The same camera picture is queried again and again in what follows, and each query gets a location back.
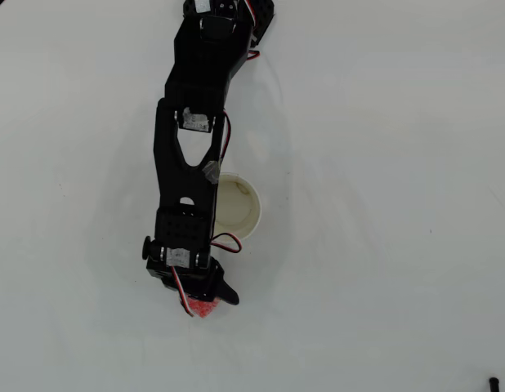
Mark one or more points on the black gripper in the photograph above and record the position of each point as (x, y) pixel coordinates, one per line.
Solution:
(215, 286)

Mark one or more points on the red foam cube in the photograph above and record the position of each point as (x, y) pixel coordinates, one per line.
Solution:
(203, 309)

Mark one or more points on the black five-joint robot arm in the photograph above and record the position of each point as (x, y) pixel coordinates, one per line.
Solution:
(183, 183)

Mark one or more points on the white paper cup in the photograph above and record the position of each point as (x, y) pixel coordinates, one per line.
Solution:
(240, 204)

